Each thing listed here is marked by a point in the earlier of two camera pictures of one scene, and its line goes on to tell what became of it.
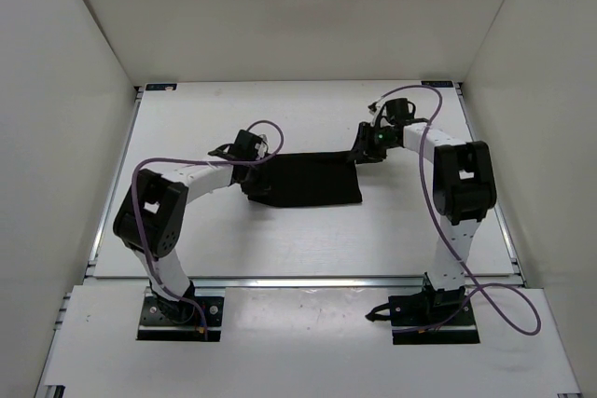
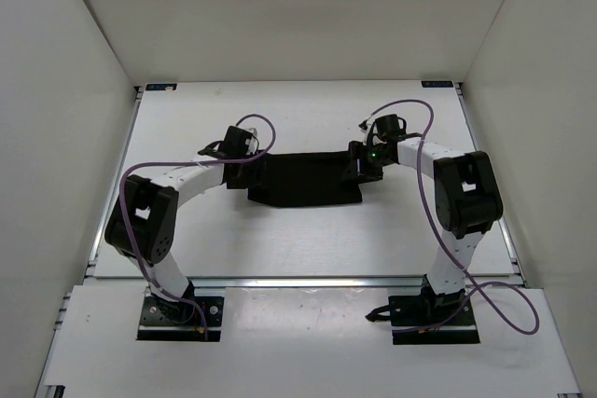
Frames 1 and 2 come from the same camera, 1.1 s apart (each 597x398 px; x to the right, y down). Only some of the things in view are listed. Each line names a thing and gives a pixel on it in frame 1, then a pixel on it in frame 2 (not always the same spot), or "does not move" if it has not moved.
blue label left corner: (160, 87) does not move
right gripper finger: (361, 156) to (352, 180)
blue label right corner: (438, 83) does not move
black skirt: (303, 179) does not move
